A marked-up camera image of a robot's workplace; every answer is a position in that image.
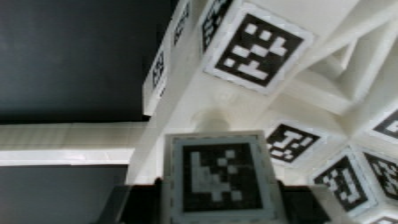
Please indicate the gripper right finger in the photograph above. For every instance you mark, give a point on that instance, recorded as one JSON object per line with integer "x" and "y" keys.
{"x": 312, "y": 206}

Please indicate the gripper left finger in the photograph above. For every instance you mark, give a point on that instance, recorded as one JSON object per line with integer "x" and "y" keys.
{"x": 132, "y": 207}

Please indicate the white chair leg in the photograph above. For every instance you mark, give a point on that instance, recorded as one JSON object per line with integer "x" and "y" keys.
{"x": 360, "y": 176}
{"x": 219, "y": 188}

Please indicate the white chair back frame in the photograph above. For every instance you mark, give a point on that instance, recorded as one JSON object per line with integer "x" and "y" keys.
{"x": 275, "y": 66}

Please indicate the white front fence bar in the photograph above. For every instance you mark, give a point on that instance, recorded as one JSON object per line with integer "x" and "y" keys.
{"x": 70, "y": 143}

